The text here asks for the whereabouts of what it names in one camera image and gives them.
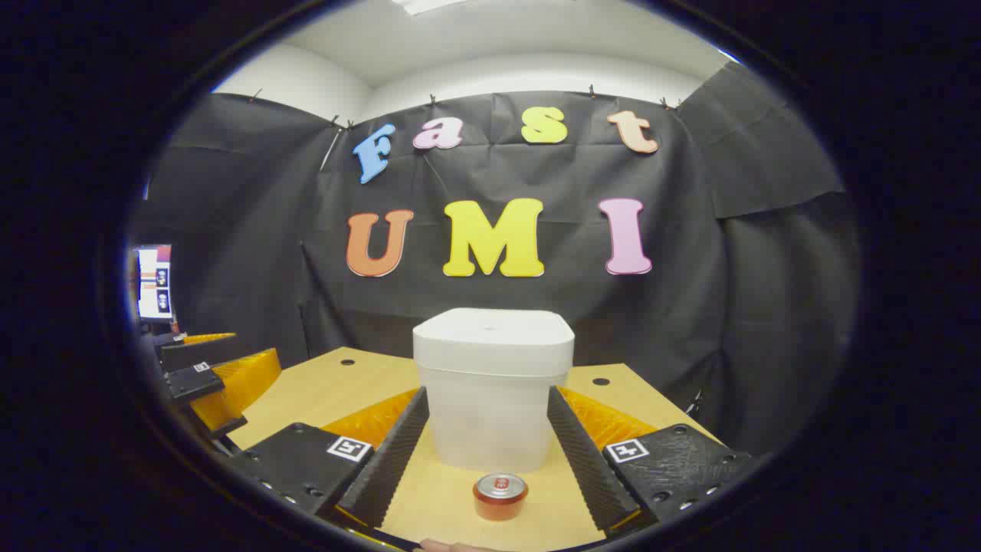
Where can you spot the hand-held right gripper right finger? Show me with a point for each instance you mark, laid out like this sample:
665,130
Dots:
586,460

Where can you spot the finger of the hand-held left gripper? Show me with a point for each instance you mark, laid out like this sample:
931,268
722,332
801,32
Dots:
237,379
203,338

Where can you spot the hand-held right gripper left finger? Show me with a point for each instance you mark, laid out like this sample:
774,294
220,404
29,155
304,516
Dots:
383,468

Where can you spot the red pop can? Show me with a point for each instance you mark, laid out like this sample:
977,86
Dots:
500,502

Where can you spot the white desktop garbage bin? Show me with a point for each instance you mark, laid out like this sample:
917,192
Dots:
490,399

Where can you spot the wooden desktop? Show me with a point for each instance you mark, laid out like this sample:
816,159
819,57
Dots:
329,391

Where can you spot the computer monitor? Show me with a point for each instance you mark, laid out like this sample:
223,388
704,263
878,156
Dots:
155,284

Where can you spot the black backdrop cloth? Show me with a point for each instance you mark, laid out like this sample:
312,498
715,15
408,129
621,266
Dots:
429,299

